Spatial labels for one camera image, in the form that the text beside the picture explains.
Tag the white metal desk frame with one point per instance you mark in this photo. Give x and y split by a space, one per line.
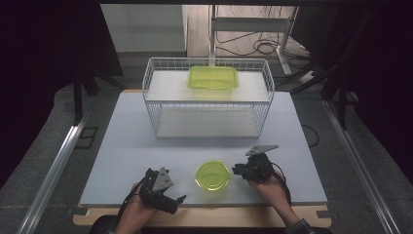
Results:
250 24

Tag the black metal stand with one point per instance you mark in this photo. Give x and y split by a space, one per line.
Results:
341 97
78 94

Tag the person's right hand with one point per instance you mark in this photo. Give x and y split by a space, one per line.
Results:
269 193

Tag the person's dark clothing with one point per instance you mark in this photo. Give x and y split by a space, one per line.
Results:
102 226

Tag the yellow round plastic bowl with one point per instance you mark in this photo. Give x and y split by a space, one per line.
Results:
212 176

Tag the white power strip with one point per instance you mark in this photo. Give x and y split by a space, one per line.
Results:
308 76

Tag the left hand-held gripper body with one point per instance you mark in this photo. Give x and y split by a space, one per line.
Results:
157 188

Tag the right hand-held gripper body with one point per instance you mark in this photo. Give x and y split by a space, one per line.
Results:
258 169

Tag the person's left hand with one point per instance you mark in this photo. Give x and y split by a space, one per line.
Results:
138 211

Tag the black floor bracket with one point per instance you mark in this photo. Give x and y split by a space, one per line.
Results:
86 138

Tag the yellow rectangular plastic tray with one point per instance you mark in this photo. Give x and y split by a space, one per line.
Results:
212 78

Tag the silver metal rail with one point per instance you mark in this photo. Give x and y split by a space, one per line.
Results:
55 169
360 165

